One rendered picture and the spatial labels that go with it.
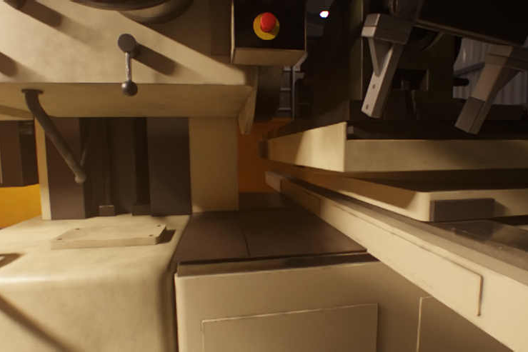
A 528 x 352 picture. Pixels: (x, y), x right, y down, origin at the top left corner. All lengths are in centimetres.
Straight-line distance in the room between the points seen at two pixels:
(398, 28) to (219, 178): 112
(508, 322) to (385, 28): 46
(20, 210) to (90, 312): 291
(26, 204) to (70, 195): 221
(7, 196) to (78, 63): 308
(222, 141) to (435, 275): 100
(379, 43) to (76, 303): 84
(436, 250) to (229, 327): 54
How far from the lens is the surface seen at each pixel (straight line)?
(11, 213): 379
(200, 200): 136
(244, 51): 62
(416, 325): 107
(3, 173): 164
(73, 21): 81
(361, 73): 66
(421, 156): 68
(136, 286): 83
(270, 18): 61
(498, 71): 43
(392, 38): 34
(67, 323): 93
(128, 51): 70
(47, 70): 80
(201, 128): 135
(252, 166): 312
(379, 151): 62
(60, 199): 152
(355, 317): 94
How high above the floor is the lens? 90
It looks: 5 degrees down
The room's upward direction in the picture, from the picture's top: 1 degrees counter-clockwise
